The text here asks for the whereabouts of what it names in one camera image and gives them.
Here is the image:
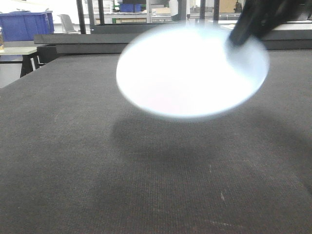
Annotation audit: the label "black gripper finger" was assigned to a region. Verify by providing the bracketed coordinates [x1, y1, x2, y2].
[229, 0, 312, 46]

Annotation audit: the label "pale blue round tray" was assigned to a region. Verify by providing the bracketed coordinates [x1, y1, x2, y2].
[116, 26, 270, 120]

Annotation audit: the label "grey chair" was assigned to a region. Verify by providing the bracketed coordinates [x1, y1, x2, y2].
[58, 14, 80, 34]

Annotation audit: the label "white side table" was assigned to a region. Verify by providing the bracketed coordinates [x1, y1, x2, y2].
[0, 46, 38, 64]

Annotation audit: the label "large blue plastic crate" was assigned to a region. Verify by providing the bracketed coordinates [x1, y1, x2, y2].
[0, 11, 54, 42]

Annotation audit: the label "black table edge rail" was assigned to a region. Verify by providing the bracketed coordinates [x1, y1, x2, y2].
[34, 30, 312, 54]

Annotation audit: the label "black metal frame rack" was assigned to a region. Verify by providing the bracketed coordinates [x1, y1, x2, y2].
[77, 0, 219, 34]

